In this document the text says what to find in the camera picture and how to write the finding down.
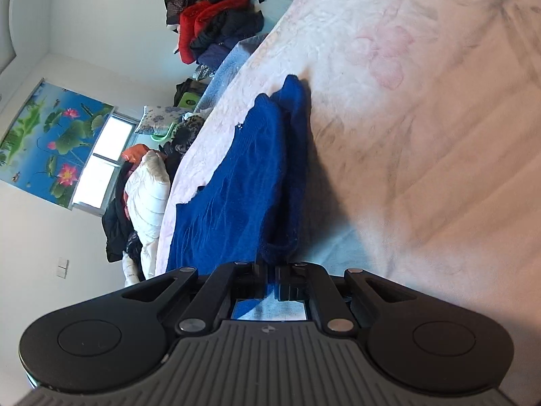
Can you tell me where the blue fleece garment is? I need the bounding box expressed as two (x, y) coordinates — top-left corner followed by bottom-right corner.
(167, 75), (309, 275)

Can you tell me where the dark clothes pile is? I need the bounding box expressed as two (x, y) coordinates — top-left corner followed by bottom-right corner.
(164, 0), (265, 71)

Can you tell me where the black garment hanging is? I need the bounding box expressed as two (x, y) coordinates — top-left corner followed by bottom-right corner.
(102, 161), (142, 264)

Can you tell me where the bright window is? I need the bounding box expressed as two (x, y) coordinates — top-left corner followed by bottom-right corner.
(71, 114), (135, 216)

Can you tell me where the orange garment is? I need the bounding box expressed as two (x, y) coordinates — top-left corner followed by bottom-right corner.
(121, 144), (155, 166)

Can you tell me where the green plastic hanger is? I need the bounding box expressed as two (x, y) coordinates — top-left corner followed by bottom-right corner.
(150, 123), (177, 142)

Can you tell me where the leopard print garment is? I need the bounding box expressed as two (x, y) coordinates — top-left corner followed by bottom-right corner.
(160, 115), (205, 181)

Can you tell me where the floral pillow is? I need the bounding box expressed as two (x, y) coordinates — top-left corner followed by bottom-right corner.
(135, 106), (190, 135)

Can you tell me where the green plastic stool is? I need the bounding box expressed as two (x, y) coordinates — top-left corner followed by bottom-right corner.
(177, 92), (201, 110)

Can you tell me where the pink floral bed sheet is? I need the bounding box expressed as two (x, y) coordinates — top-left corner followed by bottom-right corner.
(156, 0), (540, 405)

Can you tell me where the light blue fleece blanket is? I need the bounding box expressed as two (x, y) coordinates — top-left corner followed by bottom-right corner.
(193, 34), (267, 118)

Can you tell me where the red jacket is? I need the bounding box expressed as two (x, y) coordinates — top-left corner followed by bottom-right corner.
(177, 0), (250, 64)

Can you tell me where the white wall switch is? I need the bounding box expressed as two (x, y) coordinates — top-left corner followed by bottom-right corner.
(56, 257), (70, 279)

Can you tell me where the lotus flower wall poster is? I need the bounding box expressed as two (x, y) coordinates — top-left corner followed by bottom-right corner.
(1, 81), (114, 208)

